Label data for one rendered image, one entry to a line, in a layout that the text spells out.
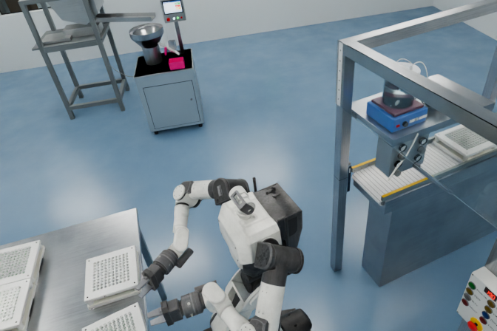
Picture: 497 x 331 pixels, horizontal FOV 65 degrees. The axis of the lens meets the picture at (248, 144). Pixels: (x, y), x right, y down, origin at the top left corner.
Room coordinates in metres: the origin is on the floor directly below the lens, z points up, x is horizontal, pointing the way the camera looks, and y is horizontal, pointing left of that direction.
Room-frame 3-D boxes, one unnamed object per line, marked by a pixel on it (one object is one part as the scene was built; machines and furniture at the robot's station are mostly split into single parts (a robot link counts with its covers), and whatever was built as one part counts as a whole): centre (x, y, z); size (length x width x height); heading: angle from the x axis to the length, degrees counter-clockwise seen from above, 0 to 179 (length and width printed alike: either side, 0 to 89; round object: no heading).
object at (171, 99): (4.04, 0.81, 0.38); 0.63 x 0.57 x 0.76; 94
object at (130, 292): (1.19, 0.73, 0.88); 0.24 x 0.24 x 0.02; 13
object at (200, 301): (0.92, 0.25, 1.05); 0.11 x 0.11 x 0.11; 14
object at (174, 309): (0.87, 0.36, 1.05); 0.12 x 0.10 x 0.13; 104
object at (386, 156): (1.47, -0.75, 1.23); 0.22 x 0.11 x 0.20; 109
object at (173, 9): (4.20, 0.61, 1.07); 0.23 x 0.10 x 0.62; 94
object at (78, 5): (4.51, 1.61, 0.75); 1.43 x 1.06 x 1.50; 94
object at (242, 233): (1.11, -0.01, 1.18); 0.34 x 0.30 x 0.36; 22
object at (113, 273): (1.19, 0.73, 0.93); 0.25 x 0.24 x 0.02; 13
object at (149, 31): (4.09, 0.86, 0.95); 0.49 x 0.36 x 0.38; 94
